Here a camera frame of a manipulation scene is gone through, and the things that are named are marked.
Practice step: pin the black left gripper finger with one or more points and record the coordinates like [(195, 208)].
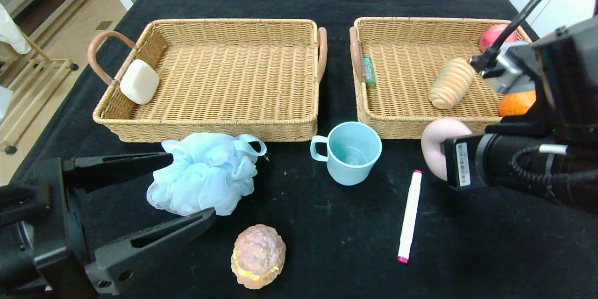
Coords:
[(168, 233), (117, 168)]

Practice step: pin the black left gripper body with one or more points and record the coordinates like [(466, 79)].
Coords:
[(70, 224)]

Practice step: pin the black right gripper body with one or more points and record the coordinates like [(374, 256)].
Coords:
[(460, 163)]

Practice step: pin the smooth pink round bun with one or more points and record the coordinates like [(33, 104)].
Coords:
[(434, 142)]

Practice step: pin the light blue mesh bath pouf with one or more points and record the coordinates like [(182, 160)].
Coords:
[(205, 173)]

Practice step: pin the striped spiral bread roll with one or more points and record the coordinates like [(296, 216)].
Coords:
[(452, 83)]

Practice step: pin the light blue plastic mug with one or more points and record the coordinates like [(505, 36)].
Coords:
[(348, 159)]

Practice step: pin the wicker basket holding food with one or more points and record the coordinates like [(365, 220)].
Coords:
[(411, 79)]

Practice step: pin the wicker basket holding soap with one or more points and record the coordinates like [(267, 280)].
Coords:
[(233, 79)]

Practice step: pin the white marker with pink cap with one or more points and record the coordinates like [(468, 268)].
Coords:
[(409, 215)]

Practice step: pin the orange fruit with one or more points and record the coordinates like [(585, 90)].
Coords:
[(516, 103)]

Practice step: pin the white soap bar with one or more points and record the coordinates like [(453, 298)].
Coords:
[(139, 81)]

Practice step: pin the wooden rolling rack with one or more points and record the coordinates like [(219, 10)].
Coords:
[(28, 79)]

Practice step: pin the green candy pack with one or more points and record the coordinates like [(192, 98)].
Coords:
[(369, 72)]

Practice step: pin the red apple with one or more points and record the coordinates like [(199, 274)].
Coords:
[(490, 35)]

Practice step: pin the white cloth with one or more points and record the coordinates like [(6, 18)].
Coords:
[(11, 30)]

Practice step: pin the black tablecloth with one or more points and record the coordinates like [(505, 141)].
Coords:
[(299, 0)]

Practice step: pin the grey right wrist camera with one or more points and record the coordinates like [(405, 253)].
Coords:
[(516, 65)]

